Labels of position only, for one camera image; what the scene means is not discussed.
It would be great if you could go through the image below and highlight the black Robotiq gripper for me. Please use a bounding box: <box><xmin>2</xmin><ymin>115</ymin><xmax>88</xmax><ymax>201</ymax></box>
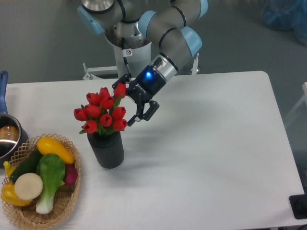
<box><xmin>112</xmin><ymin>65</ymin><xmax>166</xmax><ymax>127</ymax></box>

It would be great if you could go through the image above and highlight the red tulip bouquet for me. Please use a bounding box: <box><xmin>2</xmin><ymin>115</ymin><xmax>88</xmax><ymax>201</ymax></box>
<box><xmin>73</xmin><ymin>83</ymin><xmax>128</xmax><ymax>137</ymax></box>

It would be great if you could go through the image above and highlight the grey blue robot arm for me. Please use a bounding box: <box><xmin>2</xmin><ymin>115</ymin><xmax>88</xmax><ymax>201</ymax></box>
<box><xmin>77</xmin><ymin>0</ymin><xmax>208</xmax><ymax>126</ymax></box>

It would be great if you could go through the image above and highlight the dark grey ribbed vase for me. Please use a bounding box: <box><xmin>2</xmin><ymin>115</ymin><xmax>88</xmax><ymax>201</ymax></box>
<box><xmin>87</xmin><ymin>132</ymin><xmax>124</xmax><ymax>169</ymax></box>

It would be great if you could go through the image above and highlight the purple red radish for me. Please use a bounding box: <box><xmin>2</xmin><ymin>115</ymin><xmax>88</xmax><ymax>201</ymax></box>
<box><xmin>63</xmin><ymin>164</ymin><xmax>78</xmax><ymax>184</ymax></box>

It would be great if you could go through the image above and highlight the yellow squash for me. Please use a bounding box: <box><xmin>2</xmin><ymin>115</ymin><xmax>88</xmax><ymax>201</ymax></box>
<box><xmin>37</xmin><ymin>137</ymin><xmax>75</xmax><ymax>165</ymax></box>

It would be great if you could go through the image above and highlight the green bok choy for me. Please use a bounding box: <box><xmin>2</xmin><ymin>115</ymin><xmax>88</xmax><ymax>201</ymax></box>
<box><xmin>36</xmin><ymin>154</ymin><xmax>65</xmax><ymax>215</ymax></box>

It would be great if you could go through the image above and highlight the dark green cucumber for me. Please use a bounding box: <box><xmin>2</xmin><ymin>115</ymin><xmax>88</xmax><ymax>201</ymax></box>
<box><xmin>10</xmin><ymin>149</ymin><xmax>43</xmax><ymax>183</ymax></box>

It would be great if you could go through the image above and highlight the white round radish slice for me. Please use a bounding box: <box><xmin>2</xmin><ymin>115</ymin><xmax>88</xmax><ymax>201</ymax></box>
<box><xmin>14</xmin><ymin>173</ymin><xmax>43</xmax><ymax>200</ymax></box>

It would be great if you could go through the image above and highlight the yellow banana tip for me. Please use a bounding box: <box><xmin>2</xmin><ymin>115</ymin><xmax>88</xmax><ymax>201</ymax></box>
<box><xmin>3</xmin><ymin>161</ymin><xmax>16</xmax><ymax>178</ymax></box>

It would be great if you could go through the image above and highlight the blue plastic bag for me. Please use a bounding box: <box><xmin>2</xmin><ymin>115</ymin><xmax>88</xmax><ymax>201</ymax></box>
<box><xmin>261</xmin><ymin>0</ymin><xmax>307</xmax><ymax>45</ymax></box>

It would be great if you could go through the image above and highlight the yellow bell pepper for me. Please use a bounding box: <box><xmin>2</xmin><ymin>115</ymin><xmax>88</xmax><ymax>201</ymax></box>
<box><xmin>0</xmin><ymin>182</ymin><xmax>32</xmax><ymax>207</ymax></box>

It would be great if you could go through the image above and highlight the woven wicker basket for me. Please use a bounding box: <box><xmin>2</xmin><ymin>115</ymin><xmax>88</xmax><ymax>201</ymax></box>
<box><xmin>0</xmin><ymin>134</ymin><xmax>81</xmax><ymax>230</ymax></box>

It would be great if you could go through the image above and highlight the black device at table edge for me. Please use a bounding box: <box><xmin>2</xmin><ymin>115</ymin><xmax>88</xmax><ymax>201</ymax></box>
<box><xmin>289</xmin><ymin>194</ymin><xmax>307</xmax><ymax>219</ymax></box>

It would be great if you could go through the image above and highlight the blue handled saucepan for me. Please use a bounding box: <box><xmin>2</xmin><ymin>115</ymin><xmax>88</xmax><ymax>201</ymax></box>
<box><xmin>0</xmin><ymin>70</ymin><xmax>28</xmax><ymax>168</ymax></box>

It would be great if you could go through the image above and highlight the white frame at right edge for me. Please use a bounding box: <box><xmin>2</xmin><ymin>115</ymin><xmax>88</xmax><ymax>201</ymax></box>
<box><xmin>286</xmin><ymin>82</ymin><xmax>307</xmax><ymax>120</ymax></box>

